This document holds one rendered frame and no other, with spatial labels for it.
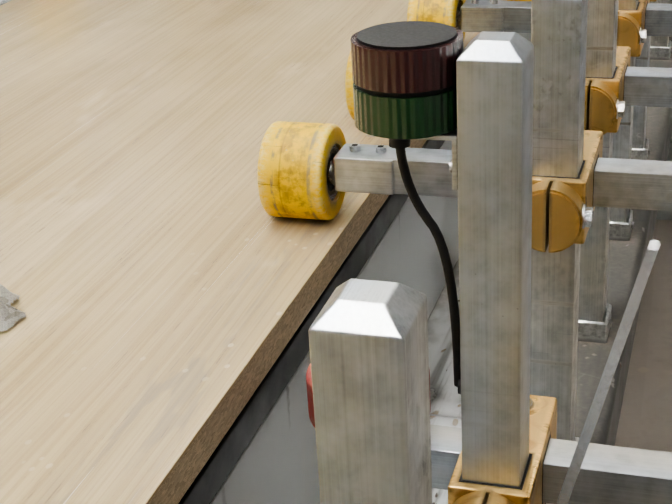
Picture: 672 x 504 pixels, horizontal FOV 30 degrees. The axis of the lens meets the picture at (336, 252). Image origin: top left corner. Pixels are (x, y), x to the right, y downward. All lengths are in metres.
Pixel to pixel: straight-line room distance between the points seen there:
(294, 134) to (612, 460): 0.39
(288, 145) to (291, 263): 0.10
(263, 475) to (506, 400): 0.30
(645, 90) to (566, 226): 0.32
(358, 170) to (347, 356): 0.58
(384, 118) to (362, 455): 0.25
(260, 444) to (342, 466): 0.50
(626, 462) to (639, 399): 1.73
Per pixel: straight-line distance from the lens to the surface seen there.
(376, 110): 0.66
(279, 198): 1.02
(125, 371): 0.85
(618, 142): 1.46
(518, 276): 0.69
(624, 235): 1.49
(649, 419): 2.48
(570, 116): 0.92
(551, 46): 0.91
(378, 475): 0.46
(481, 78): 0.66
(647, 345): 2.73
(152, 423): 0.79
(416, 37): 0.67
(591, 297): 1.26
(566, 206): 0.91
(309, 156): 1.01
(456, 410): 1.31
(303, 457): 1.07
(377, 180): 1.01
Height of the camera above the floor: 1.31
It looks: 25 degrees down
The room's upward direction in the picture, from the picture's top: 3 degrees counter-clockwise
